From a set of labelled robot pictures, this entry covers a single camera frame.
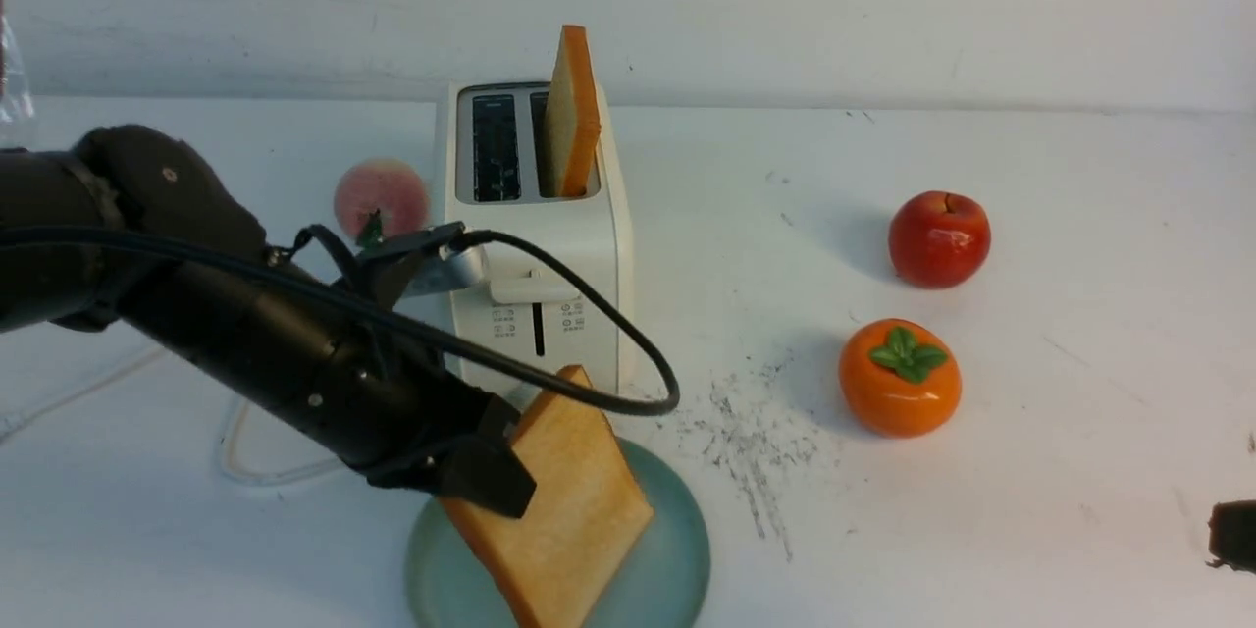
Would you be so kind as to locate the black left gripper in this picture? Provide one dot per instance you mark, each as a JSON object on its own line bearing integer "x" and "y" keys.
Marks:
{"x": 414, "y": 426}

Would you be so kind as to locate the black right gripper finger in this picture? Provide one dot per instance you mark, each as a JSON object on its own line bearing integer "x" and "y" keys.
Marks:
{"x": 1232, "y": 539}

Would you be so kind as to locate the toast slice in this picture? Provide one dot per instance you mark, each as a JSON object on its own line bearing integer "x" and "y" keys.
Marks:
{"x": 583, "y": 520}
{"x": 573, "y": 115}

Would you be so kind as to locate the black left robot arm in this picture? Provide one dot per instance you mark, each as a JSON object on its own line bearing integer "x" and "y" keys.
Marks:
{"x": 131, "y": 225}

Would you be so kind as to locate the white two-slot toaster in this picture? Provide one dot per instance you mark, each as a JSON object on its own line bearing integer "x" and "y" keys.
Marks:
{"x": 488, "y": 156}

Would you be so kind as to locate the light green plate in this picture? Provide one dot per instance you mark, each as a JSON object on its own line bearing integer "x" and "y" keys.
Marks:
{"x": 663, "y": 582}

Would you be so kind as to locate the pink peach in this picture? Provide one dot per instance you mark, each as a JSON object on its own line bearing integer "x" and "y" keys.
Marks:
{"x": 378, "y": 199}

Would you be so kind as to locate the orange persimmon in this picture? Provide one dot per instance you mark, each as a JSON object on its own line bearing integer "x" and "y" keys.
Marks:
{"x": 899, "y": 380}

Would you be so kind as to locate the red apple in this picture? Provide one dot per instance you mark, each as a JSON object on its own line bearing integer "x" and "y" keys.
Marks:
{"x": 939, "y": 239}

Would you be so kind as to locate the clear plastic object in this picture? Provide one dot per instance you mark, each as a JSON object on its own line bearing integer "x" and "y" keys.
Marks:
{"x": 17, "y": 103}

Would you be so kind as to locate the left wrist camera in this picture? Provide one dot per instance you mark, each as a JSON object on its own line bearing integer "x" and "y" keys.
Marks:
{"x": 434, "y": 261}

